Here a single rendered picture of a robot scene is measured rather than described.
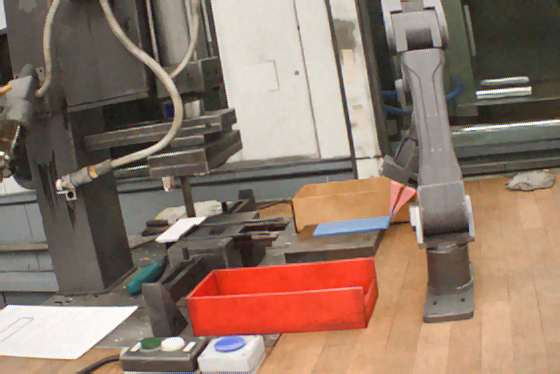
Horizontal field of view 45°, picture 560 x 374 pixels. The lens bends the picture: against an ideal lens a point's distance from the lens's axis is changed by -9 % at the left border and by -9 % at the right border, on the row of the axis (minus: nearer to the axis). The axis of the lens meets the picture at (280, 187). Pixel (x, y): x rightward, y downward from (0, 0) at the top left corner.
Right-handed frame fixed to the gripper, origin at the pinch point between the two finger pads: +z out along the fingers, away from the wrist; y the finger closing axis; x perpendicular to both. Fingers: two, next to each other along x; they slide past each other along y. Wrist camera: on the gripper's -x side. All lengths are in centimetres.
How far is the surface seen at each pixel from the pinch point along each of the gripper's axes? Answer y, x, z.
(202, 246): 26.5, 25.0, 10.1
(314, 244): 10.8, 8.3, 8.4
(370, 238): 2.1, 8.3, 3.5
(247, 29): 48, -47, -17
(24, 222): 99, -55, 62
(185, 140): 35.7, 20.5, -3.8
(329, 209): 11.2, -6.4, 5.9
